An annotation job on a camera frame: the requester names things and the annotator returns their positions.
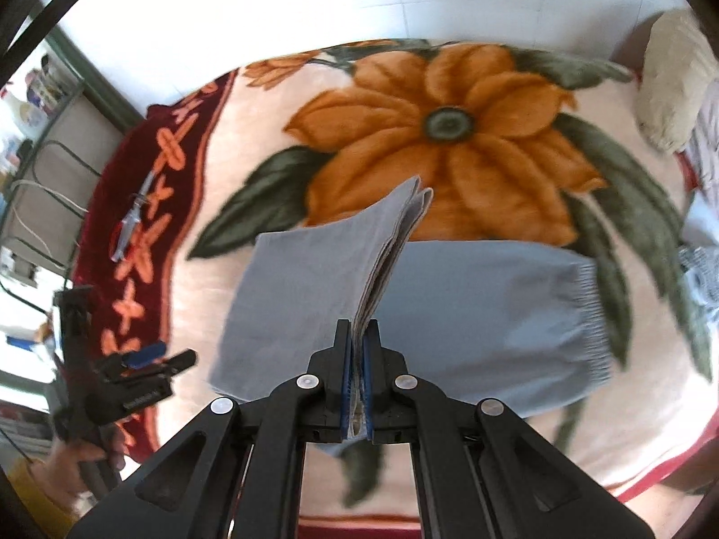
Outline grey-blue pants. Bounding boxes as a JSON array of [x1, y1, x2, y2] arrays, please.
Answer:
[[209, 179, 612, 417]]

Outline person's left hand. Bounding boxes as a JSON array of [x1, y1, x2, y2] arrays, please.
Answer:
[[29, 426, 125, 510]]

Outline floral plush blanket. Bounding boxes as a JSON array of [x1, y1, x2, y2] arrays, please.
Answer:
[[72, 36, 719, 539]]

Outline small grey folded cloth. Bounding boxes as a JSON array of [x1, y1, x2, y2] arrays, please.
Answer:
[[679, 191, 718, 320]]

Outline pale pink quilted duvet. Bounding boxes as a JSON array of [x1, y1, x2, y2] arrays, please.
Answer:
[[681, 80, 718, 196]]

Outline red-handled scissors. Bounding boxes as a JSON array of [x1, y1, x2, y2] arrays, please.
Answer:
[[110, 172, 155, 263]]

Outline white cable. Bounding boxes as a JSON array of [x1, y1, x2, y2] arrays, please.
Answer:
[[7, 179, 92, 260]]

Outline green metal bed frame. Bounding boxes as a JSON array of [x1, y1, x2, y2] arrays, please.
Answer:
[[1, 29, 142, 286]]

